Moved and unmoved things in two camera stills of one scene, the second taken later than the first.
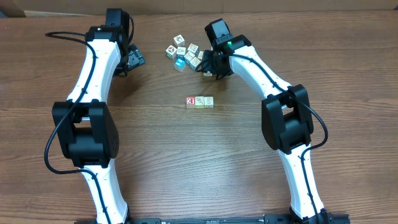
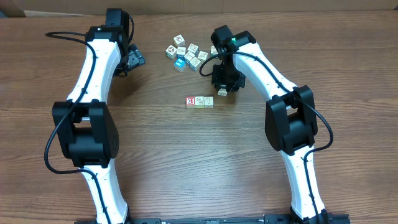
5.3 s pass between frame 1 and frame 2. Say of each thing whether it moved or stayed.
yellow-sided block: stayed
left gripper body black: stayed
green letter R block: stayed
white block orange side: moved
